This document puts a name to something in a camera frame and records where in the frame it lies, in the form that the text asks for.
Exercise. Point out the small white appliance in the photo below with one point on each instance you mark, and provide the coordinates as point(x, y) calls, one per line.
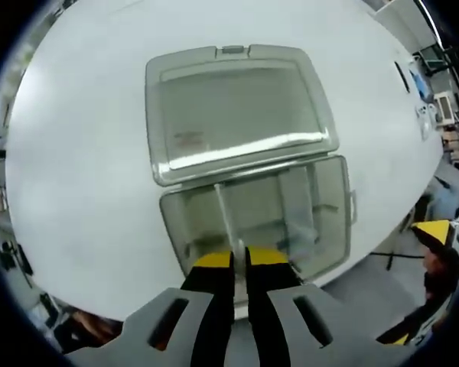
point(445, 107)

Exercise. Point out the grey transparent guide fixture box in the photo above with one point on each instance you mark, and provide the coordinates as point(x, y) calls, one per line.
point(233, 114)

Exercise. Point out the black remote control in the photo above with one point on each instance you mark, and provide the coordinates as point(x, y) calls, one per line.
point(402, 76)

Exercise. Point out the blue flat packet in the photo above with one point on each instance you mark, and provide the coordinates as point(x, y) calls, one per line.
point(420, 82)

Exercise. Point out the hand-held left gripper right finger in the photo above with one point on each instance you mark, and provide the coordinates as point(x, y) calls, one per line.
point(267, 306)

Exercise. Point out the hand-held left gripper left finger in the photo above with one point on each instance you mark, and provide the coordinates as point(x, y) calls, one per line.
point(210, 306)

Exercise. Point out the white game controller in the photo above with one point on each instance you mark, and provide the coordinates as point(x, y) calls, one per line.
point(424, 122)

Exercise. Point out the person's right hand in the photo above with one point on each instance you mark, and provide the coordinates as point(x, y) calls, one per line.
point(441, 275)

